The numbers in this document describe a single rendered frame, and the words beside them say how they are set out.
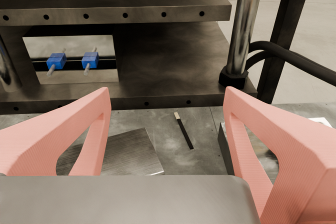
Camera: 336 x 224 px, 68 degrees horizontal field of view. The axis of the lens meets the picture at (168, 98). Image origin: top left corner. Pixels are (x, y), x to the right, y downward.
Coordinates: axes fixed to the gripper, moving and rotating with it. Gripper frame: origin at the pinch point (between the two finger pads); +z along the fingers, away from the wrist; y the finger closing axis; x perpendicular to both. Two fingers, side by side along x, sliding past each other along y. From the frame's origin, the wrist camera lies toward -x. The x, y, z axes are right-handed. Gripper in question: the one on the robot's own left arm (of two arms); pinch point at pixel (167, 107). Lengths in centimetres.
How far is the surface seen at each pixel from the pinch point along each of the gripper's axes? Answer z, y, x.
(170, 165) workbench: 27.3, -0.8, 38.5
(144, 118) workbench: 44, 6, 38
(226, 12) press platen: 66, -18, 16
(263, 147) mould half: 20.7, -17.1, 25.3
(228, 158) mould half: 26.2, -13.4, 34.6
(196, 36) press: 102, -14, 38
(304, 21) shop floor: 330, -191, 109
